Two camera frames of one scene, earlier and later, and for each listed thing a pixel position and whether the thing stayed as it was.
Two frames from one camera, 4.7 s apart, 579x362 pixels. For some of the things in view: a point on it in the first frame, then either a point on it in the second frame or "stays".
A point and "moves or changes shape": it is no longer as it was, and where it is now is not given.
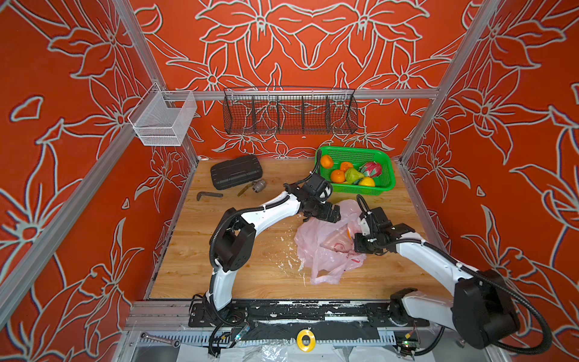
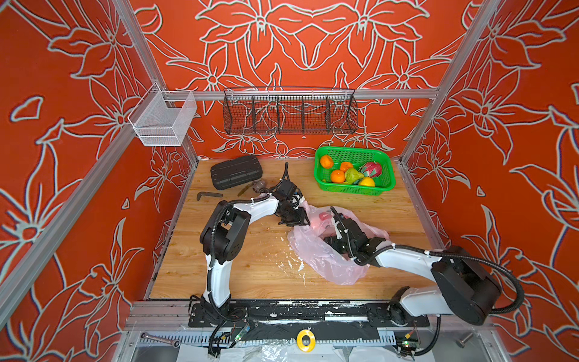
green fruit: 352,175 stays
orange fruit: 326,161 stays
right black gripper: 359,245 to 333,240
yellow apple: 367,182 stays
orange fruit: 338,176 stays
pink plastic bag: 328,248 moves or changes shape
